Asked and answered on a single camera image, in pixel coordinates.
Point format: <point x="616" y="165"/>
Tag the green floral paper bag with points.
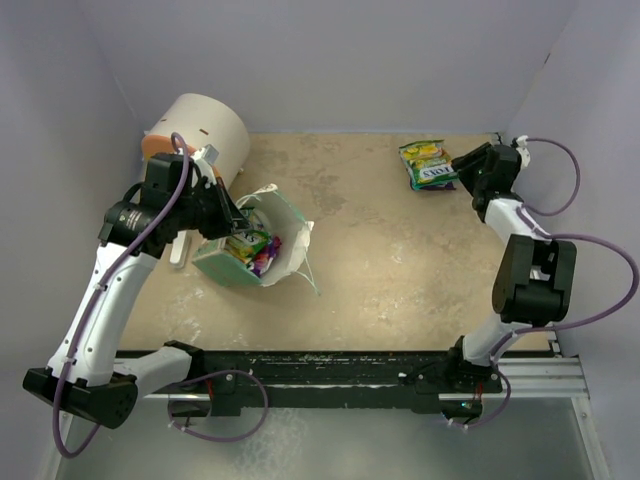
<point x="274" y="247"/>

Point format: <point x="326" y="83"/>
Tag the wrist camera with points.
<point x="520" y="144"/>
<point x="206" y="155"/>

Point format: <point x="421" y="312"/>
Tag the small white flat bar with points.
<point x="179" y="250"/>

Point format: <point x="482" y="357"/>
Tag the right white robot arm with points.
<point x="466" y="364"/>

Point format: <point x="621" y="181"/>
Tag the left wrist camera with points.
<point x="206" y="155"/>

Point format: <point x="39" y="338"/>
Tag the green fox's candy bag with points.
<point x="427" y="161"/>
<point x="245" y="246"/>

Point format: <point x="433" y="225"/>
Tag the purple Fox's candy bag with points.
<point x="438" y="186"/>

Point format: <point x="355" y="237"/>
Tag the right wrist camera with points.
<point x="520" y="144"/>

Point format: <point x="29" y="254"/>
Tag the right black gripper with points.
<point x="480" y="167"/>

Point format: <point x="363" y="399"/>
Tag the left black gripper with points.
<point x="215" y="211"/>

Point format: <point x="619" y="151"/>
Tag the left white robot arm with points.
<point x="84" y="377"/>

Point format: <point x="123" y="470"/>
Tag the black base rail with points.
<point x="419" y="381"/>

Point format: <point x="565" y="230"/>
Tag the white cylinder orange rim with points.
<point x="202" y="121"/>

